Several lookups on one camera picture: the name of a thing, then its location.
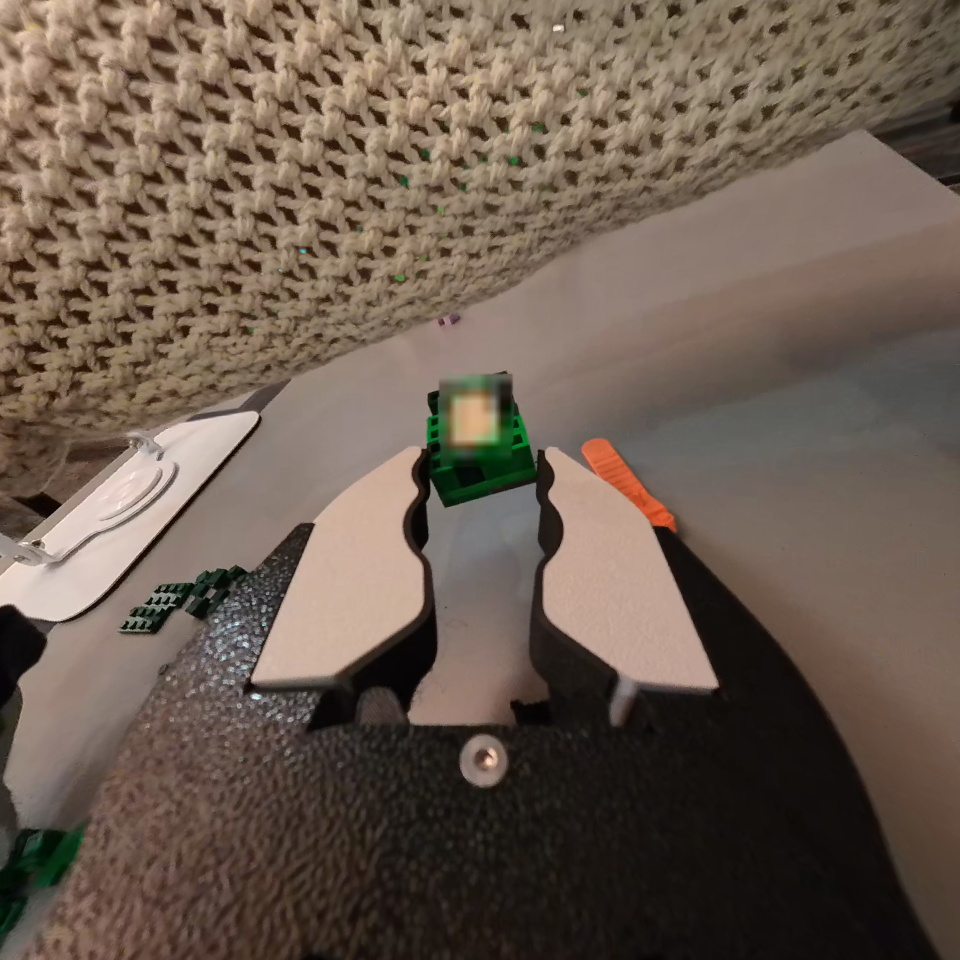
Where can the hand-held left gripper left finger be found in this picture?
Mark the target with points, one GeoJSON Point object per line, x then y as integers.
{"type": "Point", "coordinates": [352, 585]}

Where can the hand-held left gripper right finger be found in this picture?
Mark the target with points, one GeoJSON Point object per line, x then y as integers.
{"type": "Point", "coordinates": [615, 592]}

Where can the green lego model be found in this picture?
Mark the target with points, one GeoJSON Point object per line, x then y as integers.
{"type": "Point", "coordinates": [480, 487]}

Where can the person's right forearm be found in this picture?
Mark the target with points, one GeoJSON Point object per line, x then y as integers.
{"type": "Point", "coordinates": [375, 187]}

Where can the pile of green lego bricks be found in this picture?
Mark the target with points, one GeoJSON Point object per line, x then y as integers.
{"type": "Point", "coordinates": [30, 870]}

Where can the orange brick separator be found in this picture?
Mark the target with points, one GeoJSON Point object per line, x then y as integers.
{"type": "Point", "coordinates": [622, 476]}

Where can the cluster of dark green plates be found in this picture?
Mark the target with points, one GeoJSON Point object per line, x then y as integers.
{"type": "Point", "coordinates": [150, 611]}

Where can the white book stand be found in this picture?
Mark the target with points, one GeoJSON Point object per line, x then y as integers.
{"type": "Point", "coordinates": [187, 465]}

